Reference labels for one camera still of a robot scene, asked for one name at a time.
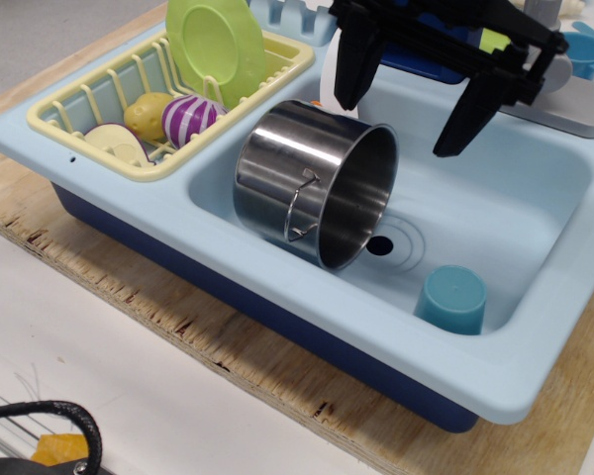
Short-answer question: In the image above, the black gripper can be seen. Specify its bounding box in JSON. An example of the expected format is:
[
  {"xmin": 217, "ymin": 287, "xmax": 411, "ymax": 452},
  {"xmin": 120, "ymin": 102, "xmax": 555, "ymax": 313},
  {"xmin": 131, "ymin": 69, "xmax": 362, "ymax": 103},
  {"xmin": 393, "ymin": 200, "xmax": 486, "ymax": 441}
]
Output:
[{"xmin": 330, "ymin": 1, "xmax": 568, "ymax": 157}]

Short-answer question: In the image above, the stainless steel pot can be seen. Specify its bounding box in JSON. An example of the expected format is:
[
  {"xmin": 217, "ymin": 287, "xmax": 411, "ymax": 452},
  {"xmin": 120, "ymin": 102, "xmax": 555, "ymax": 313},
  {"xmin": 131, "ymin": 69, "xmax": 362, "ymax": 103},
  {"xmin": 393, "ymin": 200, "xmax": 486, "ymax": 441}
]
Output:
[{"xmin": 234, "ymin": 100, "xmax": 398, "ymax": 270}]

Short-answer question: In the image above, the grey toy faucet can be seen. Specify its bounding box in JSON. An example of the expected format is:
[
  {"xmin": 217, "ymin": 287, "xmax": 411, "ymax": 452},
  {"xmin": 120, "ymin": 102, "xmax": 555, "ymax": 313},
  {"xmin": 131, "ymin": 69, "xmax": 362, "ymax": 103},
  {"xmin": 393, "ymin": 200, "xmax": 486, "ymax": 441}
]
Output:
[{"xmin": 499, "ymin": 0, "xmax": 594, "ymax": 140}]

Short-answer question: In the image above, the blue plastic mug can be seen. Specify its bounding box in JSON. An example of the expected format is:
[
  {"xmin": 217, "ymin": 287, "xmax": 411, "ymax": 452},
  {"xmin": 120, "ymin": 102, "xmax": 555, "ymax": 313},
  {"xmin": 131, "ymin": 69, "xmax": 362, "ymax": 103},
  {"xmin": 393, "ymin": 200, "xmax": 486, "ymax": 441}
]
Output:
[{"xmin": 563, "ymin": 22, "xmax": 594, "ymax": 81}]

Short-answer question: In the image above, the green plastic plate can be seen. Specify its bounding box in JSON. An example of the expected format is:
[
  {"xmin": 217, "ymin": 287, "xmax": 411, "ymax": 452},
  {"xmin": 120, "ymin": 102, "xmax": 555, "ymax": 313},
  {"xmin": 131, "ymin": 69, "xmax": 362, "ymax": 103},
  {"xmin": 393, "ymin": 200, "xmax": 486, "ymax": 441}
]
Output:
[{"xmin": 165, "ymin": 0, "xmax": 266, "ymax": 109}]

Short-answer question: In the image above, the teal plastic cup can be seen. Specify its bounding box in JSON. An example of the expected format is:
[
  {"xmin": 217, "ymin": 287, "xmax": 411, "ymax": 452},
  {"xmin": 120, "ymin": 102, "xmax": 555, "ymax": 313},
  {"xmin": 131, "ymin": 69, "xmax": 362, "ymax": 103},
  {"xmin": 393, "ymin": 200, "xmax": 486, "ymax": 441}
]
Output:
[{"xmin": 414, "ymin": 265, "xmax": 487, "ymax": 335}]

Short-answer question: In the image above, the purple striped toy onion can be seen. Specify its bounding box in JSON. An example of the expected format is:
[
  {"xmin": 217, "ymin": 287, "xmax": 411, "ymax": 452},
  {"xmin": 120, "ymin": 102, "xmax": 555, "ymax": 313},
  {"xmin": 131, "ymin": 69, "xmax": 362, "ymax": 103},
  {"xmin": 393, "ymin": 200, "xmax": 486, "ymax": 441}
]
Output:
[{"xmin": 161, "ymin": 94, "xmax": 229, "ymax": 148}]

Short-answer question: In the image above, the yellow toy potato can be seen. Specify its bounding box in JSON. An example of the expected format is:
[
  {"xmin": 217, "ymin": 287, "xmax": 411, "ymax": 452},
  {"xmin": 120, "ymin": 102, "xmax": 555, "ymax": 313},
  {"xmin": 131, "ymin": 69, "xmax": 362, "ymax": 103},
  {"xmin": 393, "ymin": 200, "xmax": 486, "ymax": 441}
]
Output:
[{"xmin": 124, "ymin": 92, "xmax": 174, "ymax": 141}]

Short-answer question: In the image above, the yellow dish rack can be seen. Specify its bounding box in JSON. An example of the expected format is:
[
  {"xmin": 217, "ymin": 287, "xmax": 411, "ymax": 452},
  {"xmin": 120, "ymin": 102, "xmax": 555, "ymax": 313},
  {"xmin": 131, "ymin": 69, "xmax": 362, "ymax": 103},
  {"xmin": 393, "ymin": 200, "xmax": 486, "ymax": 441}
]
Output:
[{"xmin": 26, "ymin": 31, "xmax": 315, "ymax": 182}]

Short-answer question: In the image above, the purple toy eggplant slice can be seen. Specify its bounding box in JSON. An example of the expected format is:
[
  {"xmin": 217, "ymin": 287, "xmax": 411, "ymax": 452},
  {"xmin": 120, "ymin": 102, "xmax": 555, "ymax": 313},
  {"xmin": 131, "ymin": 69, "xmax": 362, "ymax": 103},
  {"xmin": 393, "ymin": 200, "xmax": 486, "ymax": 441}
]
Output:
[{"xmin": 84, "ymin": 123, "xmax": 153, "ymax": 167}]

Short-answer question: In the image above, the plywood board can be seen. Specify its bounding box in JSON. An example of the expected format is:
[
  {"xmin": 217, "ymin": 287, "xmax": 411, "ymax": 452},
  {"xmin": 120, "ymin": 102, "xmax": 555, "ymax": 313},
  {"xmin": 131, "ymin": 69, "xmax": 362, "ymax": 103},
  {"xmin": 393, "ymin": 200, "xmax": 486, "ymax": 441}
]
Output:
[{"xmin": 0, "ymin": 2, "xmax": 594, "ymax": 475}]

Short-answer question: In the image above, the yellow tape piece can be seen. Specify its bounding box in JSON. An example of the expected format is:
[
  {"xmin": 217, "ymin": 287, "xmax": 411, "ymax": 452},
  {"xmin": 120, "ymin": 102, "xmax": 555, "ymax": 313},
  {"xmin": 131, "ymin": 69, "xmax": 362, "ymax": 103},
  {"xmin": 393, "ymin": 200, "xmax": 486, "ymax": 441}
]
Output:
[{"xmin": 30, "ymin": 433, "xmax": 89, "ymax": 466}]

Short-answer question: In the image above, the black braided cable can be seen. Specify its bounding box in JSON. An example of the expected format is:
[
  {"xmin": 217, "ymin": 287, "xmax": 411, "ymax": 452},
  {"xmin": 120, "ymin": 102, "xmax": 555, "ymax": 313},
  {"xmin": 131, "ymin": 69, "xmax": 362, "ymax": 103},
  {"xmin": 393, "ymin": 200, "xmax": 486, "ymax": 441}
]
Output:
[{"xmin": 0, "ymin": 400, "xmax": 103, "ymax": 475}]

